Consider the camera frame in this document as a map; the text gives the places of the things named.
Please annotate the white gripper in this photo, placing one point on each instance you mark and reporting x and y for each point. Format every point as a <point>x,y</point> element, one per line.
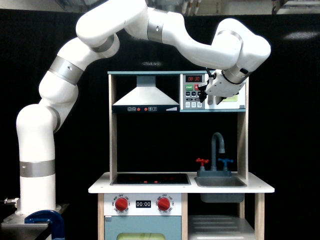
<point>220,85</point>

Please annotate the white microwave door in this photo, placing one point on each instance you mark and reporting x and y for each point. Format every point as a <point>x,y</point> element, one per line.
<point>236,102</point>

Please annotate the right red oven knob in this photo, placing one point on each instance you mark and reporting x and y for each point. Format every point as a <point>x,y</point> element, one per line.
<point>163,204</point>

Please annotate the red oven knob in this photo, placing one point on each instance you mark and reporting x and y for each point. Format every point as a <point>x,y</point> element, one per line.
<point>163,204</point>
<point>121,204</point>

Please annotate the black oven timer display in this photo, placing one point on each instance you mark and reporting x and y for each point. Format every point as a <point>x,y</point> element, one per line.
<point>143,203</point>

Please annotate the left red oven knob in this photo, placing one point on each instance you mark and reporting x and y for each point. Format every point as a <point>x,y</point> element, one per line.
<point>121,204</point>

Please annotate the blue lower oven door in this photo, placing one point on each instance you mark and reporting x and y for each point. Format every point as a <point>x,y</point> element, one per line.
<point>168,226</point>

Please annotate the microwave control panel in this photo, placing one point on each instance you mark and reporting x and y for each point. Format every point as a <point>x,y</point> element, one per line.
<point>190,93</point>

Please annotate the grey range hood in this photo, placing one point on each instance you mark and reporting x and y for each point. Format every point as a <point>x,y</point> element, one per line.
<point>145,98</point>

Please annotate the grey faucet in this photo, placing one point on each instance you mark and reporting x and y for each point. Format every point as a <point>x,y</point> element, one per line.
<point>217,146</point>

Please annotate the grey sink basin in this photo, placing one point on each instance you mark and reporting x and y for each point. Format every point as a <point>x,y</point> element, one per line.
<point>219,182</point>

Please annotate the black stovetop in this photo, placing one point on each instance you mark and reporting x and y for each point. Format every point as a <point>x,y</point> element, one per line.
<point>135,179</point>

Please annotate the wooden toy kitchen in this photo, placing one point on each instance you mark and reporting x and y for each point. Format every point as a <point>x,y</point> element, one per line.
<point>170,142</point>

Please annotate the blue c-clamp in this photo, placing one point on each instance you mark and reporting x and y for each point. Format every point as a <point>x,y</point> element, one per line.
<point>53,218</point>

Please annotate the red tap handle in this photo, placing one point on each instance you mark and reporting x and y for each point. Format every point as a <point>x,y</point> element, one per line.
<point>202,163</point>

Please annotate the blue tap handle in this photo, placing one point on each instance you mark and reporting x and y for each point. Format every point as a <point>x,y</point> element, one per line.
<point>225,162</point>

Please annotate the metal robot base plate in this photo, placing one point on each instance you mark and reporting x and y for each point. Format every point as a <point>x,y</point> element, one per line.
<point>17,219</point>

